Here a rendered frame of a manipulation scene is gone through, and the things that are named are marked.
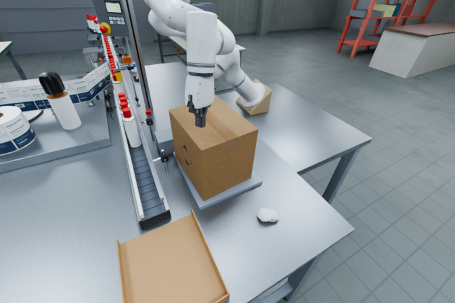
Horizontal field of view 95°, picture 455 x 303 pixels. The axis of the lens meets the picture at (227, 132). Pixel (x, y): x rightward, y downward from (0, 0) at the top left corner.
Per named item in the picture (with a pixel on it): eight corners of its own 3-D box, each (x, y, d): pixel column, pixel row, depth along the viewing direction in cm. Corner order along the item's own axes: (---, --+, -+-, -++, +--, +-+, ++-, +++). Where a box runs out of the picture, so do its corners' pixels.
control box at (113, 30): (112, 32, 123) (101, -6, 112) (139, 34, 122) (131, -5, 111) (101, 36, 115) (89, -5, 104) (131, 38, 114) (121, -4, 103)
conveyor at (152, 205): (110, 72, 190) (109, 67, 188) (120, 71, 193) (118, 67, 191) (144, 226, 75) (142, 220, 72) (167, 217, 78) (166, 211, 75)
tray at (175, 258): (118, 245, 70) (115, 239, 68) (192, 214, 80) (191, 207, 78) (132, 362, 49) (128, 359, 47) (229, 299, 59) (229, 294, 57)
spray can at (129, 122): (129, 143, 105) (118, 107, 93) (140, 141, 107) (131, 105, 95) (131, 149, 101) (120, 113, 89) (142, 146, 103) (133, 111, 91)
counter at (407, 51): (455, 63, 543) (480, 28, 492) (403, 78, 442) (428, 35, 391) (419, 55, 601) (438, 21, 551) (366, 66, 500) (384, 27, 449)
